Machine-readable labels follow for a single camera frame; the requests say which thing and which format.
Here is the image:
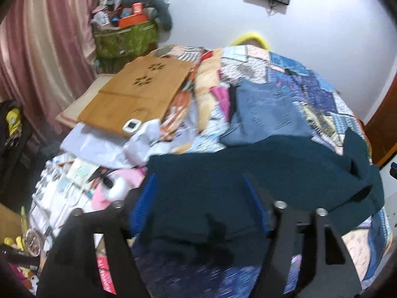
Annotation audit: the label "orange box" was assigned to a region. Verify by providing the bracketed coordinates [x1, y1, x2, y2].
[118, 13, 149, 28]

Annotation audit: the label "pink white plush toy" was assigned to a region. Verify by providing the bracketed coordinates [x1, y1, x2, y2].
[92, 169, 145, 211]

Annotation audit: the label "folded blue jeans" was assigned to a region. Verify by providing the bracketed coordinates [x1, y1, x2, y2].
[219, 78, 313, 147]

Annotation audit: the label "grey plush toy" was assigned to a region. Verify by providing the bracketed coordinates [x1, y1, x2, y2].
[120, 0, 173, 32]

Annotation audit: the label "yellow plush pillow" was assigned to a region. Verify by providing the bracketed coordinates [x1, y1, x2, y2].
[231, 32, 270, 50]

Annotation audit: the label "white grey cloth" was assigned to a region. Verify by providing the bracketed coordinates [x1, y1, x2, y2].
[61, 119, 161, 169]

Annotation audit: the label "green fabric storage bag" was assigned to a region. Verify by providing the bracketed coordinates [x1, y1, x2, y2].
[94, 20, 158, 59]

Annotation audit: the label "wooden door frame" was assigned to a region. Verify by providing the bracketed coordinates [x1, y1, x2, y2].
[364, 77, 397, 168]

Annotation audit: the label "white digital clock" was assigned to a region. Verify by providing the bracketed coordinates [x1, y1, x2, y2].
[123, 118, 142, 135]

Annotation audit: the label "blue patchwork quilt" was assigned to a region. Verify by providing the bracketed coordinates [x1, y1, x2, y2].
[132, 46, 381, 297]

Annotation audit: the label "dark teal pants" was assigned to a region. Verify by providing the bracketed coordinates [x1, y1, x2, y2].
[137, 131, 384, 267]

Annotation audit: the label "wooden lap desk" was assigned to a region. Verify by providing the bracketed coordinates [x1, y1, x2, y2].
[78, 56, 194, 137]

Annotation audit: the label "pink beige striped curtain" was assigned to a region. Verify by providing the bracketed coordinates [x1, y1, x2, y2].
[1, 0, 99, 140]

